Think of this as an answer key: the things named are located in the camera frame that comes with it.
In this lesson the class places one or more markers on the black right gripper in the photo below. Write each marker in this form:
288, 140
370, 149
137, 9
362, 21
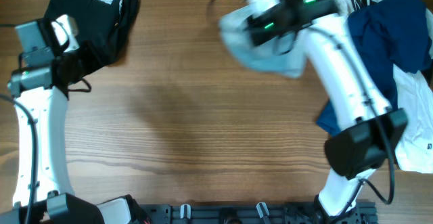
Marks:
254, 26

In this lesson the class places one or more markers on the folded black garment stack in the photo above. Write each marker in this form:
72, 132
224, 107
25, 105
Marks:
103, 28

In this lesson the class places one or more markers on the light blue denim shorts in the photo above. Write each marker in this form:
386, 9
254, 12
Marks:
281, 55

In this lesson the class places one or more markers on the white printed t-shirt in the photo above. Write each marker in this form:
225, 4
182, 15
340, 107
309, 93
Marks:
414, 151

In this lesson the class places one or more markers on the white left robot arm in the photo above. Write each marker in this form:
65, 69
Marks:
39, 93

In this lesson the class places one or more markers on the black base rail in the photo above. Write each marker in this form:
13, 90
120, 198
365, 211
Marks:
289, 213

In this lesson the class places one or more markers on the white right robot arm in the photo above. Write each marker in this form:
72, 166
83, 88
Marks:
370, 127

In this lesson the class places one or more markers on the dark blue t-shirt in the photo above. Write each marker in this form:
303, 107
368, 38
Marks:
389, 31

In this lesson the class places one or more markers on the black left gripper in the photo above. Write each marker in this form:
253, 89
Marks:
95, 64

